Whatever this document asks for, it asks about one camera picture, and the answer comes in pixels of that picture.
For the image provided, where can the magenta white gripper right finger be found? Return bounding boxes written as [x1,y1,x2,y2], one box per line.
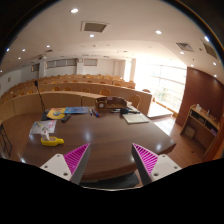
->
[131,143,181,185]

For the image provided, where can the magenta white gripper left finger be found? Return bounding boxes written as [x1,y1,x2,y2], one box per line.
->
[41,143,91,184]

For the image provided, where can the yellow power strip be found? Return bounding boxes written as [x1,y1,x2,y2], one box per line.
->
[41,136,64,146]

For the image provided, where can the white paper sheet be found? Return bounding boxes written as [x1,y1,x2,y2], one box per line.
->
[30,120,57,134]

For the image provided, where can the black remote control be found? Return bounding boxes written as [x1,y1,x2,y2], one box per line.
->
[61,114,71,122]

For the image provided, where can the blue book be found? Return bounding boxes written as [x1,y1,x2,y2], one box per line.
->
[64,106,88,114]

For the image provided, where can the red marker pen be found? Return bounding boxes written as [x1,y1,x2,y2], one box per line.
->
[94,109,100,117]

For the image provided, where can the black small device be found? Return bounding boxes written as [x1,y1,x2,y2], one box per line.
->
[120,108,129,114]

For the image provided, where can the wooden shelf cabinet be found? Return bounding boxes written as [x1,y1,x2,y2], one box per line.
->
[180,105,219,150]

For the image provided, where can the wooden desk organizer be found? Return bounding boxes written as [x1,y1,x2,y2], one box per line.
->
[95,96,127,110]

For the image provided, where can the wooden chair behind desk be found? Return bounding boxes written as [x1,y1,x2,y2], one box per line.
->
[100,88,111,96]

